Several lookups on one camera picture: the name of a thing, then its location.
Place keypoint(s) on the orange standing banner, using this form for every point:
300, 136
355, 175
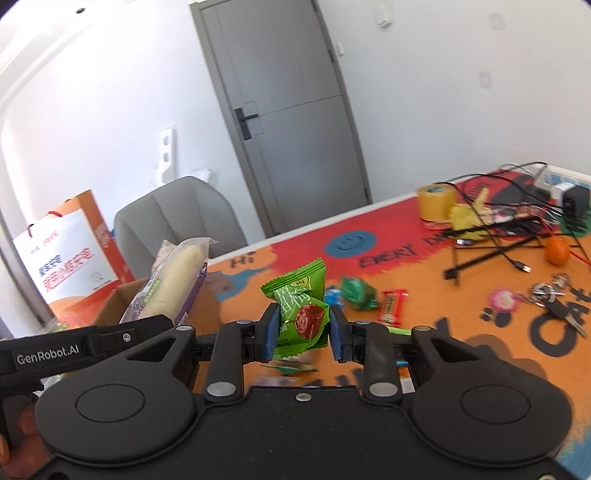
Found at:
69, 258

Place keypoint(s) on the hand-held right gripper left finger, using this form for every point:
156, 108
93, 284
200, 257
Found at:
270, 336

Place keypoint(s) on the red candy packet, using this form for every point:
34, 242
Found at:
392, 307

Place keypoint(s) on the white charger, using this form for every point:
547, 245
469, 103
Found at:
562, 191

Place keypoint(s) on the cardboard box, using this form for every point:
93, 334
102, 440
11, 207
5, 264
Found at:
115, 300

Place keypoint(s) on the green candy packet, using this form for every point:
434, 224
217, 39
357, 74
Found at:
360, 293

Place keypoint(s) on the person's left hand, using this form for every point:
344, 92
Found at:
27, 464

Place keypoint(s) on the colourful printed table mat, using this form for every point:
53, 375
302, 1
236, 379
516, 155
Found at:
461, 295

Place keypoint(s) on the long white bread packet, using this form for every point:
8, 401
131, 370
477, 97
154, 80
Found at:
180, 272

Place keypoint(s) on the orange fruit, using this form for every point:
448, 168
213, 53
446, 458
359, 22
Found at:
557, 251

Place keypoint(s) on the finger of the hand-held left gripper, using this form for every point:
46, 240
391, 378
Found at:
138, 330

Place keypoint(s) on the flat green snack packet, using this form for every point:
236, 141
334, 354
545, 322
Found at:
291, 367

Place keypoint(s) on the grey chair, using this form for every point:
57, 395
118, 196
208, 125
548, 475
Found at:
184, 217

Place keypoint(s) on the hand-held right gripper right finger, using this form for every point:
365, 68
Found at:
337, 338

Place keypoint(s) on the yellow toy figure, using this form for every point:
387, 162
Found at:
466, 217

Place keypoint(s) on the black case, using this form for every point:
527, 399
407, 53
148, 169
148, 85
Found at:
515, 187

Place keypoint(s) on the yellow tape roll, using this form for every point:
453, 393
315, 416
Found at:
436, 203

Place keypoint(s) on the white light switch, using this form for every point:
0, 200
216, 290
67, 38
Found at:
384, 16

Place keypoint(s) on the black power adapter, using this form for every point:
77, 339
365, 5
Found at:
576, 205

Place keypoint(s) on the green dried fruit snack packet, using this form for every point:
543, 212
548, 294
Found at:
295, 286

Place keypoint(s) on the grey door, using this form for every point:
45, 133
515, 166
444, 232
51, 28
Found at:
277, 115

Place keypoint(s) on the bunch of keys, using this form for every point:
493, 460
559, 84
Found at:
551, 300

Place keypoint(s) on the colourful circuit board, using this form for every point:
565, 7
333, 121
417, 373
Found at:
517, 213

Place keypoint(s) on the blue snack packet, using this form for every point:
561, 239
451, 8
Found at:
333, 296

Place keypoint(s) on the white power strip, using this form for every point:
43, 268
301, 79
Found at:
551, 175

